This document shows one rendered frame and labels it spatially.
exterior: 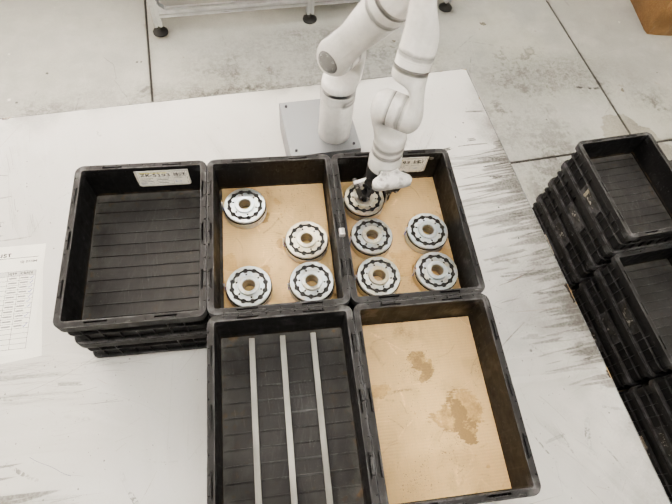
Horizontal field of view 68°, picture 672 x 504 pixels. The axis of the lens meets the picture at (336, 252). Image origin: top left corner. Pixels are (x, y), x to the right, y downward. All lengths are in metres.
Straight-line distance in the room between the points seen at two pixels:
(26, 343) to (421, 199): 1.04
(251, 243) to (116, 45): 2.03
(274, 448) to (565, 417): 0.71
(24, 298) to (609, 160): 1.97
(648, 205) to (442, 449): 1.31
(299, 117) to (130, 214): 0.54
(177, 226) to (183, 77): 1.64
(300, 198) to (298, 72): 1.59
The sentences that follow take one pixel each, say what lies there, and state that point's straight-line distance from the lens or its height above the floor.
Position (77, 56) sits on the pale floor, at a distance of 3.08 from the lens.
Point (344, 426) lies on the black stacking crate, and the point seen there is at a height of 0.83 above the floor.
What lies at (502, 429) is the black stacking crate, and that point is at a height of 0.86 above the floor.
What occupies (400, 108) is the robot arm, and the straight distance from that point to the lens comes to 1.00.
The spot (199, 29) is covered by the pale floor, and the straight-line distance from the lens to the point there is 3.10.
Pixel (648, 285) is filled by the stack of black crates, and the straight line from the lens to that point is 2.07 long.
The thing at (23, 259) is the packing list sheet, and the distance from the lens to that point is 1.52.
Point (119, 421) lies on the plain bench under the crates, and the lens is 1.28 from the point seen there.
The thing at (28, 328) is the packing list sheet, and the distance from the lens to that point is 1.42.
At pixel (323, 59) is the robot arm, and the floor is 1.09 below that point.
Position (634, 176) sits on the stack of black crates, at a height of 0.49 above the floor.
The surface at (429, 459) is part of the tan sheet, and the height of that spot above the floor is 0.83.
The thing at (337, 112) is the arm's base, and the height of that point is 0.93.
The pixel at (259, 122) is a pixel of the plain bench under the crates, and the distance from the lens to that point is 1.62.
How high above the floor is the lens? 1.90
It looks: 62 degrees down
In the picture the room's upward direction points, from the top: 9 degrees clockwise
